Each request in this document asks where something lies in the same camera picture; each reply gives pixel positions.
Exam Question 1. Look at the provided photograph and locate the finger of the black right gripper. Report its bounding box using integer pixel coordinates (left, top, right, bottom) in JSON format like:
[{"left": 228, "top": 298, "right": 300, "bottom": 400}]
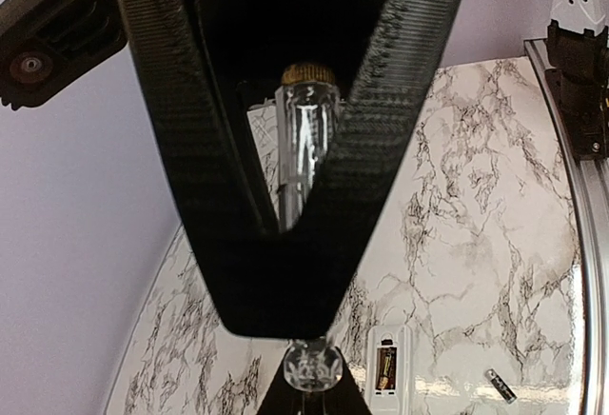
[{"left": 119, "top": 0, "right": 461, "bottom": 339}]

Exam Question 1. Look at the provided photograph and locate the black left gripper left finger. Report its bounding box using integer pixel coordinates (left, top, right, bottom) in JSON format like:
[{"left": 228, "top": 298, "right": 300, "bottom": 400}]
[{"left": 257, "top": 357, "right": 295, "bottom": 415}]

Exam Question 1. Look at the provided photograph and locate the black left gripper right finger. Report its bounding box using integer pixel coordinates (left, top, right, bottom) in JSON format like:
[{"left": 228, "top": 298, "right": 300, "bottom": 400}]
[{"left": 327, "top": 361, "right": 371, "bottom": 415}]

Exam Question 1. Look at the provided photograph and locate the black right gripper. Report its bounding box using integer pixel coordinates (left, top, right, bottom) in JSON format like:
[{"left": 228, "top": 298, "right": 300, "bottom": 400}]
[{"left": 170, "top": 0, "right": 405, "bottom": 102}]

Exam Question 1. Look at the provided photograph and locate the white remote control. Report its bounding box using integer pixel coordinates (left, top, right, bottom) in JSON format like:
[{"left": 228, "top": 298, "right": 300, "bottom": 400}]
[{"left": 364, "top": 325, "right": 414, "bottom": 415}]

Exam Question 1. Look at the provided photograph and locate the small clear-handled screwdriver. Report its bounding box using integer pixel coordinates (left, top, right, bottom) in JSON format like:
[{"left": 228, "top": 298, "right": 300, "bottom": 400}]
[{"left": 275, "top": 62, "right": 344, "bottom": 396}]

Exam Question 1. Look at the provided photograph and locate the black battery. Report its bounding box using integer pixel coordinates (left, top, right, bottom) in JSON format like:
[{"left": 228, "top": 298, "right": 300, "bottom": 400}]
[{"left": 484, "top": 368, "right": 517, "bottom": 404}]

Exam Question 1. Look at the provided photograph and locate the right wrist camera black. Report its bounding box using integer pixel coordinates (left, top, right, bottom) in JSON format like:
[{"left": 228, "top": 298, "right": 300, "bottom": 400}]
[{"left": 1, "top": 0, "right": 127, "bottom": 110}]

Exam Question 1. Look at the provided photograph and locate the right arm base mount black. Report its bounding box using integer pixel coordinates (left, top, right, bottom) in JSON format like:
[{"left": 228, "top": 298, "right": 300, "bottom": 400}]
[{"left": 545, "top": 20, "right": 608, "bottom": 160}]

